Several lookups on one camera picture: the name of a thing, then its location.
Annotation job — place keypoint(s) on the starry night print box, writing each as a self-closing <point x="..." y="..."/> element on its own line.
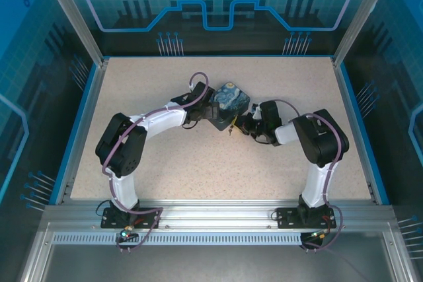
<point x="228" y="97"/>

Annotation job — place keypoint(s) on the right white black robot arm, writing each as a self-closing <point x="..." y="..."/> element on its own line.
<point x="317" y="183"/>

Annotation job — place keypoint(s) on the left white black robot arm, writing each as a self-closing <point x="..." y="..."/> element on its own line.
<point x="158" y="121"/>

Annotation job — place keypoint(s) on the connector with indicator light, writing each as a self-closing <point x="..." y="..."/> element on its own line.
<point x="320" y="234"/>
<point x="127" y="234"/>

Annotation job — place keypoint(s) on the grey metal shelf panel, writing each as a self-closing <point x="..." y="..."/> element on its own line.
<point x="211" y="262"/>

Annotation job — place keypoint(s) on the aluminium front rail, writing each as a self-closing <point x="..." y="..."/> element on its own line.
<point x="218" y="212"/>

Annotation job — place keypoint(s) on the aluminium table side rail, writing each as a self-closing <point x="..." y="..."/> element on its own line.
<point x="86" y="120"/>
<point x="353" y="120"/>

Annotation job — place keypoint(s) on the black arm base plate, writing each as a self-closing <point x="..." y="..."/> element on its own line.
<point x="285" y="218"/>
<point x="148" y="217"/>

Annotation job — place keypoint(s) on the aluminium frame post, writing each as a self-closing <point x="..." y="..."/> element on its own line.
<point x="357" y="21"/>
<point x="79" y="21"/>

